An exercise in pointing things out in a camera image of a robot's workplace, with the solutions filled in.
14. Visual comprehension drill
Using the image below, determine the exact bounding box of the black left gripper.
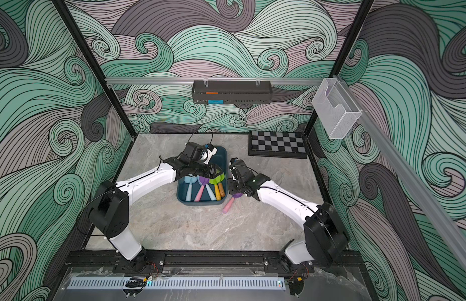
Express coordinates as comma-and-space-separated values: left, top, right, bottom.
189, 162, 224, 180

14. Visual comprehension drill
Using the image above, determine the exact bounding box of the green shovel wooden handle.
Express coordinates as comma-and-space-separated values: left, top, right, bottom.
218, 174, 225, 198

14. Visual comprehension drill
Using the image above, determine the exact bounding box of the green shovel yellow handle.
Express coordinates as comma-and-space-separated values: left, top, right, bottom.
209, 178, 221, 201

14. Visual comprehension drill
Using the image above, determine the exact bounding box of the purple shovel pink handle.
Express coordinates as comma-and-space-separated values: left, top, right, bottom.
222, 193, 243, 214
194, 176, 210, 202

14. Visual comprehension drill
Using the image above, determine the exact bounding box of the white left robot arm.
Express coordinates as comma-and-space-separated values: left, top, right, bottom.
87, 142, 222, 270

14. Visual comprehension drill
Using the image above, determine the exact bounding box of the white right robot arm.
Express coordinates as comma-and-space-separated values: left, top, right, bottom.
227, 158, 348, 269

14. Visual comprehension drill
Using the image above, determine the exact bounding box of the dark teal storage box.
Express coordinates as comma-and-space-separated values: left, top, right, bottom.
176, 147, 227, 206

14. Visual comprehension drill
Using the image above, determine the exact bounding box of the black folding chessboard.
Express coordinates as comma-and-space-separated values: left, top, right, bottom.
248, 131, 308, 159

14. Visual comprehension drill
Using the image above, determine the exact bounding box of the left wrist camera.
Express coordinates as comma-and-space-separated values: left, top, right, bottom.
200, 144, 217, 164

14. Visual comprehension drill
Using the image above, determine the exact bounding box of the black wall tray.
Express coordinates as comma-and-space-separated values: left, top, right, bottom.
192, 80, 273, 107

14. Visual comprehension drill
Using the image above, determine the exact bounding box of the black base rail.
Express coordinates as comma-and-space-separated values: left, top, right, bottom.
66, 250, 363, 273

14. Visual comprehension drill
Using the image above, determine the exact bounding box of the aluminium rail back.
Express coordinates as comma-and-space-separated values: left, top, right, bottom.
104, 77, 324, 87

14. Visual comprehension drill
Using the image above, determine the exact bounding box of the aluminium rail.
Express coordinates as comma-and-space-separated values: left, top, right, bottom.
333, 75, 466, 272
104, 77, 324, 87

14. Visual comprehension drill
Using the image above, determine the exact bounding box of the clear plastic wall holder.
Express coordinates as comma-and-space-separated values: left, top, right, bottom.
312, 78, 362, 140

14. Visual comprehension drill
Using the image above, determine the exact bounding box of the white slotted cable duct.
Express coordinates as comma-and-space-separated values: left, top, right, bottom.
66, 277, 286, 291

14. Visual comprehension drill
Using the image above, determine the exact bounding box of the black frame post right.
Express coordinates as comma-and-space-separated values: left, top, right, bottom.
304, 1, 374, 137

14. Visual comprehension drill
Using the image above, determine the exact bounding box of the black frame post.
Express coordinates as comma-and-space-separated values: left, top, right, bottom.
304, 1, 374, 137
52, 0, 138, 140

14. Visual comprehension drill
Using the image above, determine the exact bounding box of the black frame post left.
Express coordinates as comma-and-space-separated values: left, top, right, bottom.
52, 0, 138, 140

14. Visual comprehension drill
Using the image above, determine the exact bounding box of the aluminium rail right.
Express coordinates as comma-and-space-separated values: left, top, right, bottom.
333, 75, 466, 272

